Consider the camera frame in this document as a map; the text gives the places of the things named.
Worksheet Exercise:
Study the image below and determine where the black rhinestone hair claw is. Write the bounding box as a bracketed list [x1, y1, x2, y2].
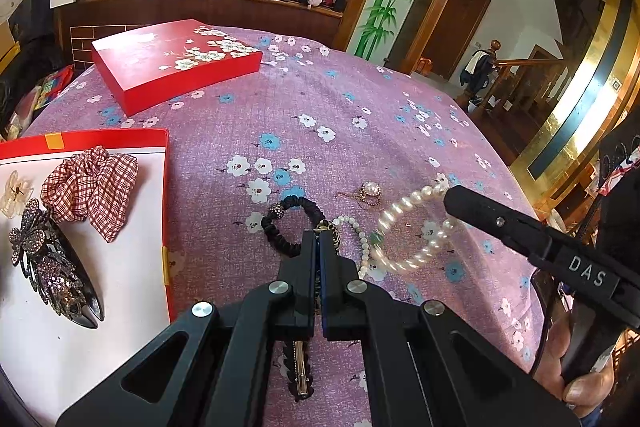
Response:
[9, 198, 104, 329]

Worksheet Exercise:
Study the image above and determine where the red plaid fabric scrunchie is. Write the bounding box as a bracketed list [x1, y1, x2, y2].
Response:
[40, 145, 139, 243]

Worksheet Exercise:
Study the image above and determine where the clear flower hair clip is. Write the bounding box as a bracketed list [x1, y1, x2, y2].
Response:
[0, 170, 32, 219]

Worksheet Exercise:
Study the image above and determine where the purple floral bedspread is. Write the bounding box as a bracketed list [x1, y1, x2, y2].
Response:
[27, 28, 542, 426]

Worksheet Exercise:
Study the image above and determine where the black beaded hair tie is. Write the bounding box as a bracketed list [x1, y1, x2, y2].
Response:
[259, 194, 327, 258]

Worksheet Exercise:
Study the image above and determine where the gold metal hair barrette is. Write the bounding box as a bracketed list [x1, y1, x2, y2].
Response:
[283, 340, 314, 402]

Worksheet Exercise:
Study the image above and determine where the white pearl bracelet green bead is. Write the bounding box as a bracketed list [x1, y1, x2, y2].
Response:
[369, 181, 458, 274]

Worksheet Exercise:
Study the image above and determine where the pearl brooch with gold chain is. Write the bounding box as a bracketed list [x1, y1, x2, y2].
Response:
[336, 181, 382, 207]

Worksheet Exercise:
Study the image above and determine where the brown wooden door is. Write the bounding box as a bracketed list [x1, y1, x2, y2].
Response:
[422, 0, 490, 80]

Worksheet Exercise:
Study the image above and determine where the person right hand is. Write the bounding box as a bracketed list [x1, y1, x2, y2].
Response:
[531, 311, 618, 417]

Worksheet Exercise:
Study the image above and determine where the red open gift box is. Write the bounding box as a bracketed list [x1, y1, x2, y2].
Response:
[1, 129, 172, 426]

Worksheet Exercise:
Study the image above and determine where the wooden dresser counter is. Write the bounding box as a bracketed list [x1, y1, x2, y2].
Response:
[53, 0, 343, 60]

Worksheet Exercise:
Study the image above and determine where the wooden stair railing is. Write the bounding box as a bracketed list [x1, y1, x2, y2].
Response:
[456, 38, 572, 143]

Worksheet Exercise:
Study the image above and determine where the red gift box lid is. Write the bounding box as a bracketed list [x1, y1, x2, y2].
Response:
[91, 20, 262, 116]

